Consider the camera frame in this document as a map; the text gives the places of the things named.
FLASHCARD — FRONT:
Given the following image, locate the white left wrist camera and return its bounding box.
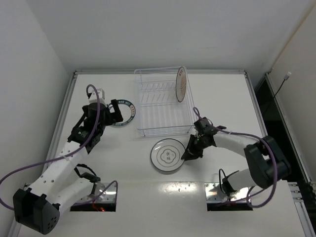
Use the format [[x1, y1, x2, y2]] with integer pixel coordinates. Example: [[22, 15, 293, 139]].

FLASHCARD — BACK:
[[86, 88, 106, 104]]

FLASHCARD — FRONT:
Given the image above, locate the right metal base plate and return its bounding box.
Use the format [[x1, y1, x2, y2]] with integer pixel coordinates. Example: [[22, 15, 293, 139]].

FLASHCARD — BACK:
[[204, 183, 249, 204]]

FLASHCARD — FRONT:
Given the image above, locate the clear wire dish rack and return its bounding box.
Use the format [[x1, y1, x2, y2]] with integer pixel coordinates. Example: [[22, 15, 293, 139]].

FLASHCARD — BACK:
[[134, 66, 197, 137]]

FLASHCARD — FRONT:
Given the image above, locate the black cable white connector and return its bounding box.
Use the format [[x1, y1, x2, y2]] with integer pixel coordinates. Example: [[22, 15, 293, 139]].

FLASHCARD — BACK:
[[273, 72, 292, 99]]

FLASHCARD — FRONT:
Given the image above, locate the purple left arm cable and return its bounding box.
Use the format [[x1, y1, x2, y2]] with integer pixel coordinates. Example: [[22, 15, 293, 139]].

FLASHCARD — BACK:
[[0, 84, 118, 210]]

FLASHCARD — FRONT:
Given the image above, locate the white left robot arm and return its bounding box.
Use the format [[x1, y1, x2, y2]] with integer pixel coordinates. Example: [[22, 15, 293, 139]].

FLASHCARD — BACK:
[[13, 99, 123, 235]]

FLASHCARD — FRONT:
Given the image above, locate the metal base plate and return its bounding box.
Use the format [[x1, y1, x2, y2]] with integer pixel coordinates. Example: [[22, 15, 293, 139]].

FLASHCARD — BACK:
[[23, 182, 118, 203], [204, 183, 249, 204]]

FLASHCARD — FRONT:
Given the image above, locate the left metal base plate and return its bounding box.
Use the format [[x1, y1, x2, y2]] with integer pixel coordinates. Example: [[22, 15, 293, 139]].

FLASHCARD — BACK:
[[23, 182, 118, 203]]

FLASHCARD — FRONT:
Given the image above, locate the white plate black rim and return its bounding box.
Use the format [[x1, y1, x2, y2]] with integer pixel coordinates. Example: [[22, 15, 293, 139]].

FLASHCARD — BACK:
[[150, 138, 185, 173]]

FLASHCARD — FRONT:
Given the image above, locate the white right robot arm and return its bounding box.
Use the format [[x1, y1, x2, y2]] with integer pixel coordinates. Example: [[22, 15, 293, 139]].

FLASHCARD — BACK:
[[181, 117, 292, 195]]

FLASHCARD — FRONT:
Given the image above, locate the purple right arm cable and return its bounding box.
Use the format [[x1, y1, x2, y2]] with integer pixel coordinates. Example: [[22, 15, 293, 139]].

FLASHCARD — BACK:
[[192, 107, 279, 208]]

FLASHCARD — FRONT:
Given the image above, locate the orange sunburst plate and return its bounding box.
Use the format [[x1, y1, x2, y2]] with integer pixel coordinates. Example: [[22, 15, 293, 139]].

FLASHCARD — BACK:
[[175, 66, 187, 103]]

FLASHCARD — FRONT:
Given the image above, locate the white plate green rim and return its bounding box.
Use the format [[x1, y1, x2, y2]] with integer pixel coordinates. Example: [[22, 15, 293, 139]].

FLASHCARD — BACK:
[[112, 99, 136, 128]]

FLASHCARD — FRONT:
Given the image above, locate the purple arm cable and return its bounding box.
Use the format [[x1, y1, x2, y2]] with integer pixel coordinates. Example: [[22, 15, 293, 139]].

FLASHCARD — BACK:
[[0, 84, 118, 210], [192, 107, 279, 208]]

